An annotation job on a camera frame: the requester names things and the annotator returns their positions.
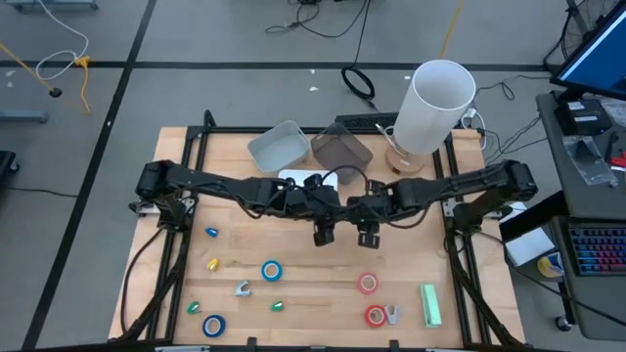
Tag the clear plastic bag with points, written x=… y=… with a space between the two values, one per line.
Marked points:
x=587 y=159

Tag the black aluminium table frame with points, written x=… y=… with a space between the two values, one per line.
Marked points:
x=230 y=130

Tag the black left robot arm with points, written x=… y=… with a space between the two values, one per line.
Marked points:
x=205 y=183

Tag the white box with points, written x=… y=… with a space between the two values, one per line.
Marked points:
x=528 y=247

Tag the white power adapter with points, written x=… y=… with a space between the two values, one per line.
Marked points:
x=468 y=116

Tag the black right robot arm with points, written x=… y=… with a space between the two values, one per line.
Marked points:
x=469 y=183

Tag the pink tape roll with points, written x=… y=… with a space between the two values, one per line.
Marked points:
x=359 y=283

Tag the red tape roll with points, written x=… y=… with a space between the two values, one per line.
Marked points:
x=367 y=316

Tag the black floor knob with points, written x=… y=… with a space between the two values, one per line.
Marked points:
x=55 y=92

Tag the dark grey desk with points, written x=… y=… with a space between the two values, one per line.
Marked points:
x=557 y=161

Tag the light grey plastic bin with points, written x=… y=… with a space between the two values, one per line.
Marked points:
x=281 y=149

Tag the white shade lamp wooden base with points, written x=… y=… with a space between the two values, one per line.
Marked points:
x=435 y=112

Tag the yellow staple remover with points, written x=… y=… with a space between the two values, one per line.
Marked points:
x=212 y=264

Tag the white plastic bin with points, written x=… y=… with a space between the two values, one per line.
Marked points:
x=298 y=175

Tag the grey metal floor base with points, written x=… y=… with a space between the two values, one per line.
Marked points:
x=51 y=5
x=22 y=116

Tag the dark blue tape roll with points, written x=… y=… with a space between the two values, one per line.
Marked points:
x=206 y=326

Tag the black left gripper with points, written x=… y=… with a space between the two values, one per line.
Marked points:
x=320 y=203

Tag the light blue tape roll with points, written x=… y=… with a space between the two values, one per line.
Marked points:
x=264 y=270

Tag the black mini computer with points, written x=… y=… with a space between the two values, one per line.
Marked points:
x=582 y=117

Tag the rainbow backlit keyboard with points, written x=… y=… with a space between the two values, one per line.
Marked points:
x=599 y=249

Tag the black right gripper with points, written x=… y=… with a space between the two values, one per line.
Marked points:
x=369 y=207

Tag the black keyboard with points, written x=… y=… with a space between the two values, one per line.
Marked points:
x=364 y=120

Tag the dark transparent plastic bin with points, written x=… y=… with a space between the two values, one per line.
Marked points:
x=342 y=151

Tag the black floor fan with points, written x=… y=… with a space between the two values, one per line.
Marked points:
x=579 y=29

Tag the mint green stapler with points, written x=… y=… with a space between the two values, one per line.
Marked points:
x=430 y=305

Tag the computer monitor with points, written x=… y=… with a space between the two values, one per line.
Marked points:
x=599 y=63

